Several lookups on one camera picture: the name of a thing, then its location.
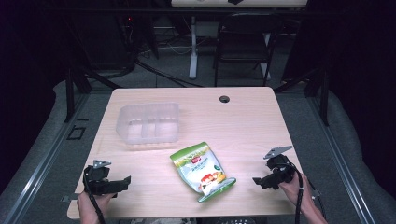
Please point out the dark device with white dots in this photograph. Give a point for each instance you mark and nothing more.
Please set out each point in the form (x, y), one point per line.
(236, 221)

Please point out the black metal stand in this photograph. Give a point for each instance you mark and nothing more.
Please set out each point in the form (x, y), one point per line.
(70, 93)
(324, 96)

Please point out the black folding chair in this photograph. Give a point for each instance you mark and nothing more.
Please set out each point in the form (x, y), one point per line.
(243, 46)

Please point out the green and white snack bag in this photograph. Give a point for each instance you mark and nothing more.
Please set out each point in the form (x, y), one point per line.
(202, 171)

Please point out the clear plastic container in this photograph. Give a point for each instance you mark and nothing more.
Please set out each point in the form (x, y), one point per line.
(149, 124)

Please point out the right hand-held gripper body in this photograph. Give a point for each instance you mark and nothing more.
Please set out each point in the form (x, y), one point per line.
(281, 172)

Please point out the white desk with white leg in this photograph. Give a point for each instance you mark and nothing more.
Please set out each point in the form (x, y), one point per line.
(193, 56)

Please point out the person's right hand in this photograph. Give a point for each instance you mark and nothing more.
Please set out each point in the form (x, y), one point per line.
(294, 191)

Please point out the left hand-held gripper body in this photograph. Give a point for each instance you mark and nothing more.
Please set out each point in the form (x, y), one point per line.
(96, 179)

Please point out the person's left hand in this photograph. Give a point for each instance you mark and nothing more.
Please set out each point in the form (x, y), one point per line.
(90, 205)

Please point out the metal floor rail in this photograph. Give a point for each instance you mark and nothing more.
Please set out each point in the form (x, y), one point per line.
(342, 161)
(40, 168)

